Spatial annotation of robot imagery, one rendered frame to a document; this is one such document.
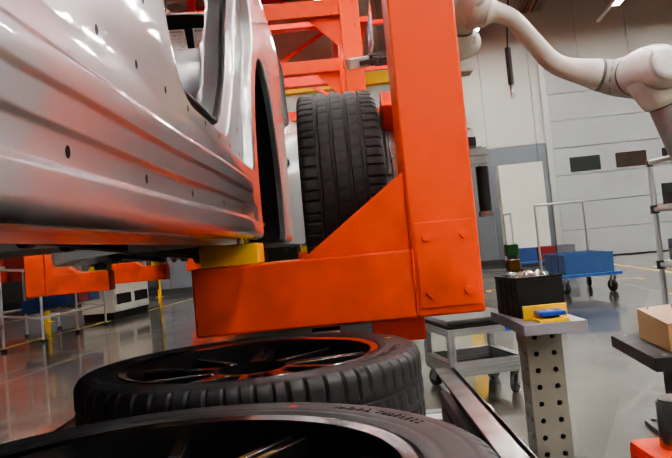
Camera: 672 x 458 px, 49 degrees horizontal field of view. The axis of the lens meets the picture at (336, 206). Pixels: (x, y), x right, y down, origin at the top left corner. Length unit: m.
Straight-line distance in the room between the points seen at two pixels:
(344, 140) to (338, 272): 0.45
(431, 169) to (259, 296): 0.50
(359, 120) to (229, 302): 0.66
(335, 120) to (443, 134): 0.42
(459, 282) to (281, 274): 0.42
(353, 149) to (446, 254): 0.44
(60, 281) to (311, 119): 4.50
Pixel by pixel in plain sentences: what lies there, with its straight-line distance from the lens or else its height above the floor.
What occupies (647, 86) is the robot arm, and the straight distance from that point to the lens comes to 2.26.
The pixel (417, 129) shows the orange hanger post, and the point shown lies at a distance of 1.75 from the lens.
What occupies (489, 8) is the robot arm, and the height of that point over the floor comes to 1.34.
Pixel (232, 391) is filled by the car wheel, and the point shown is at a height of 0.50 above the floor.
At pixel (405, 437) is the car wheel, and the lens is 0.79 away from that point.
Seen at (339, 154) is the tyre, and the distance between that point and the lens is 1.99.
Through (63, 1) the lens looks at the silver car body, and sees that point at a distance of 0.72.
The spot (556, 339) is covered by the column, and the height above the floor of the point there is 0.39.
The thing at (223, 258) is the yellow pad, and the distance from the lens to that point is 1.75.
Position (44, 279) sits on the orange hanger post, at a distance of 6.39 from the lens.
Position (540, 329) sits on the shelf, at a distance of 2.02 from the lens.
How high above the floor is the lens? 0.70
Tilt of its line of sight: 3 degrees up
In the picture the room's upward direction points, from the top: 5 degrees counter-clockwise
